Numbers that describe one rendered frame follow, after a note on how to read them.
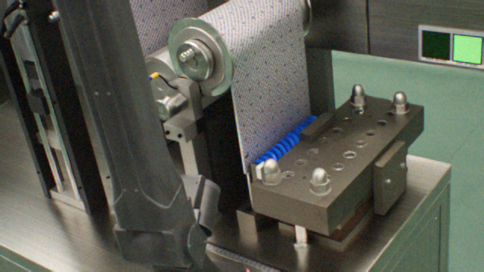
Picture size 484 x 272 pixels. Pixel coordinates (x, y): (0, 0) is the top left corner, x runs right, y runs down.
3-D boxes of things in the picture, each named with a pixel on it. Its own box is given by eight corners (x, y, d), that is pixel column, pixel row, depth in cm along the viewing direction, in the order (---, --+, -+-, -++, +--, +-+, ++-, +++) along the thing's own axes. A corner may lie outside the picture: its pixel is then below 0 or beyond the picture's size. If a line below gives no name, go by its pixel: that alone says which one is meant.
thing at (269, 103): (243, 173, 124) (230, 85, 115) (308, 119, 140) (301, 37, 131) (246, 174, 124) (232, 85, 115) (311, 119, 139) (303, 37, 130)
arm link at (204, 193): (109, 245, 69) (186, 249, 66) (134, 149, 74) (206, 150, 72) (150, 282, 79) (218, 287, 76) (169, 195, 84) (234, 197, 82)
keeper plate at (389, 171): (373, 212, 126) (372, 164, 121) (396, 186, 133) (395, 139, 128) (386, 216, 125) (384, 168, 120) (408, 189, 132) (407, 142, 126)
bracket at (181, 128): (183, 228, 132) (153, 91, 117) (203, 211, 136) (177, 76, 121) (202, 235, 129) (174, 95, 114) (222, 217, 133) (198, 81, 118)
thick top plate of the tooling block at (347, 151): (253, 211, 122) (249, 183, 119) (356, 116, 148) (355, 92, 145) (328, 236, 112) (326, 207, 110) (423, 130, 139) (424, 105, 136)
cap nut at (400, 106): (388, 112, 135) (387, 93, 133) (395, 105, 138) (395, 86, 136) (404, 115, 133) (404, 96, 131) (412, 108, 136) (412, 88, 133)
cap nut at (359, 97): (347, 105, 141) (345, 86, 139) (355, 97, 143) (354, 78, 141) (362, 108, 139) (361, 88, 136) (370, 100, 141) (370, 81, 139)
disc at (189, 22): (175, 89, 124) (160, 13, 117) (177, 88, 124) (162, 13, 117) (237, 102, 115) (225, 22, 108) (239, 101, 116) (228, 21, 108)
